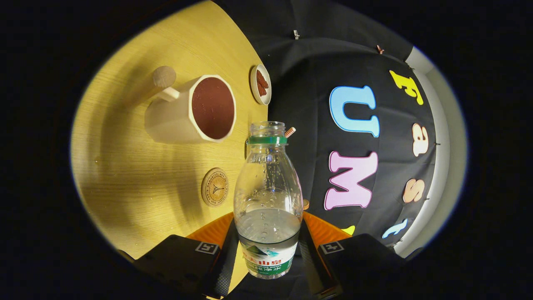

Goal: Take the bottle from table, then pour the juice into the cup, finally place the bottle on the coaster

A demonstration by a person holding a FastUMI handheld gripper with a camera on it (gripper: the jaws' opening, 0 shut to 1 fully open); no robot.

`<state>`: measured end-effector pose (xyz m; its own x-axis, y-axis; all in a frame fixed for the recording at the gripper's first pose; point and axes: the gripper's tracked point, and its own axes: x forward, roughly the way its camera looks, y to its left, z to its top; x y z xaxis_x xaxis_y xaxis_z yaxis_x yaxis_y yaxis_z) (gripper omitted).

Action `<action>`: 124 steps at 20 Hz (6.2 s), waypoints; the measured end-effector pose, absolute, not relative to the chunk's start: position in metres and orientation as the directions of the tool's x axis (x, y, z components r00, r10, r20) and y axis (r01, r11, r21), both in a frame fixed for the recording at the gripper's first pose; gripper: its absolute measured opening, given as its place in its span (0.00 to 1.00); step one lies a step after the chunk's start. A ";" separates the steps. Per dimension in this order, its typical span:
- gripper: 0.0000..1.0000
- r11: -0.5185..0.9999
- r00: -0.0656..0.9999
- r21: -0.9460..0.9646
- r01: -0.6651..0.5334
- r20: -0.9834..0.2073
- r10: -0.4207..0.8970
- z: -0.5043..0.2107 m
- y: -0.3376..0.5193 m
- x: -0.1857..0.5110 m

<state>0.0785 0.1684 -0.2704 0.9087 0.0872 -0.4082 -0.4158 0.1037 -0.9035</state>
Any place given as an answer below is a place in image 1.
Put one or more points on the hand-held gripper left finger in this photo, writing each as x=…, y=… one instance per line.
x=225, y=266

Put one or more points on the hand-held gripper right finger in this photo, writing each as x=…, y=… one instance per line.
x=314, y=266

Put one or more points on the round wooden coaster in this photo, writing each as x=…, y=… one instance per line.
x=215, y=187

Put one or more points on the clear plastic bottle green label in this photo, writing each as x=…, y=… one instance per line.
x=268, y=187

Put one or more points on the wooden table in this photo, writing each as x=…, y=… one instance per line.
x=125, y=166

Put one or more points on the black backdrop cloth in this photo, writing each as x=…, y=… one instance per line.
x=304, y=96

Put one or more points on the small cream plate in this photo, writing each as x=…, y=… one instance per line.
x=255, y=89

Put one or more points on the red sausage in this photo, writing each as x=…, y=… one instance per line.
x=262, y=79
x=261, y=91

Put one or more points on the pink clothespin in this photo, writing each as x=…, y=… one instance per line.
x=379, y=49

